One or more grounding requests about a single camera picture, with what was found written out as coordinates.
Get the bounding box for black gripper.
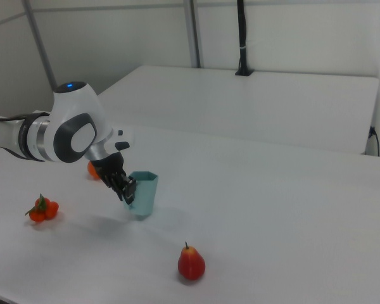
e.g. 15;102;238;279
90;153;137;205

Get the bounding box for light blue hexagonal mug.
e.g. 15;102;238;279
123;170;160;217

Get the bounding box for single orange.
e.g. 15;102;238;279
87;161;102;181

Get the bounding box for tangerine cluster with leaves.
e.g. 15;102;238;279
25;193;60;223

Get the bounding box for red pear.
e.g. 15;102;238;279
177;241;206;281

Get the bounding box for black pole with base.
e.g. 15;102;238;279
234;0;255;77

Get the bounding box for black cable at table edge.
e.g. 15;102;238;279
368;125;380;157

